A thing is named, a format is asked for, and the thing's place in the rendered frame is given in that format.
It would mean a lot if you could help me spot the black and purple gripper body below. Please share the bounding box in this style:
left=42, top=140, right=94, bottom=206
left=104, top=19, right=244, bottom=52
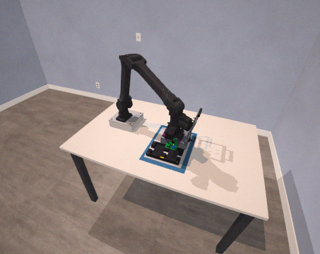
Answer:
left=164, top=128, right=184, bottom=140

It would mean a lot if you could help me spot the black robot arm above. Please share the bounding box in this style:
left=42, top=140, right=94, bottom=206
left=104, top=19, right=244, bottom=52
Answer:
left=116, top=53, right=193, bottom=142

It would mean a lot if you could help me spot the green circuit board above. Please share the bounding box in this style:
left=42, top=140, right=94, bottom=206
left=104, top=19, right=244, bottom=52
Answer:
left=165, top=138, right=179, bottom=150

